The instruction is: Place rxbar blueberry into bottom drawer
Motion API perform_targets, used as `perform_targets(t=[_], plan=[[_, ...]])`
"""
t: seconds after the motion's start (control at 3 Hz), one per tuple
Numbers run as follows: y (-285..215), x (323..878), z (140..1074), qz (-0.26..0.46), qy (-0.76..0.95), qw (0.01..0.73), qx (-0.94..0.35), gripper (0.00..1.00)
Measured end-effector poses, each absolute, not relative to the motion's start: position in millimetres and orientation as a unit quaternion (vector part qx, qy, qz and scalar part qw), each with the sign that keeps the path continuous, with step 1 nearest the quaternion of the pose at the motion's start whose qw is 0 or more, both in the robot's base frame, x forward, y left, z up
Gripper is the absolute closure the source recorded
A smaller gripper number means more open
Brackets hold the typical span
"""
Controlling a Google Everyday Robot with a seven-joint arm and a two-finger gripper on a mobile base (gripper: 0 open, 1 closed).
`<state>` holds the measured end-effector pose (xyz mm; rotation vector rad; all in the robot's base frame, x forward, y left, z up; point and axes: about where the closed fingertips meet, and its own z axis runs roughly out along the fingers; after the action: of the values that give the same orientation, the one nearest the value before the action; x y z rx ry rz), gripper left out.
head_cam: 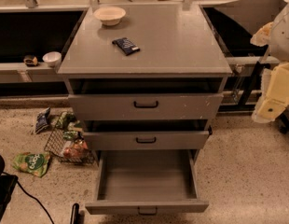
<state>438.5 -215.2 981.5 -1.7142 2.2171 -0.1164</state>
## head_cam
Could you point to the grey top drawer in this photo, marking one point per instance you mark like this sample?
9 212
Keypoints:
145 106

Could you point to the grey open bottom drawer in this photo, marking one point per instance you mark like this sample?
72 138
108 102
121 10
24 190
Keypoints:
146 182

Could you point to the black device at left edge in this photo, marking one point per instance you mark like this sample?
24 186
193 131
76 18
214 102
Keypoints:
7 185

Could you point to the small white cup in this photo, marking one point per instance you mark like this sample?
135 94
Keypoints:
52 59

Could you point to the grey drawer cabinet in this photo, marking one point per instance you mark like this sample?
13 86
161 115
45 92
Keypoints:
178 55

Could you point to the green snack bag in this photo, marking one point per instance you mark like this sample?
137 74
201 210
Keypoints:
32 163

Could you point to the grey middle drawer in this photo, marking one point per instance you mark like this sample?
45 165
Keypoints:
146 140

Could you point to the beige paper bowl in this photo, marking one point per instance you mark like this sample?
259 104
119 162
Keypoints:
109 16

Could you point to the orange red snack bag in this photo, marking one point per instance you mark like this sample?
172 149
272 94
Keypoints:
76 149

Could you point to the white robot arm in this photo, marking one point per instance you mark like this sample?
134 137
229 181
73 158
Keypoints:
278 47

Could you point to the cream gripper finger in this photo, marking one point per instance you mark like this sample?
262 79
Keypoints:
276 97

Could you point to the blue rxbar blueberry bar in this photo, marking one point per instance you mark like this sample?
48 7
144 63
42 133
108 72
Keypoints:
126 45

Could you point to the green chip bag in basket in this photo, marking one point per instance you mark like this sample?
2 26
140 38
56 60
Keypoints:
64 119

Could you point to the black wire basket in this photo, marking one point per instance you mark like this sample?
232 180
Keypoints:
57 141

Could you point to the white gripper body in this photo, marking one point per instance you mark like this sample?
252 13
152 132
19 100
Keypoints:
283 37

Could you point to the blue white snack bag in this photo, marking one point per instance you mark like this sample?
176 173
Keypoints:
42 120

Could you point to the black cylindrical handle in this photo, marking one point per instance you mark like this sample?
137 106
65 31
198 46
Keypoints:
75 216

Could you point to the black tray stand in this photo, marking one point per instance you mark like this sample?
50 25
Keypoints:
234 24

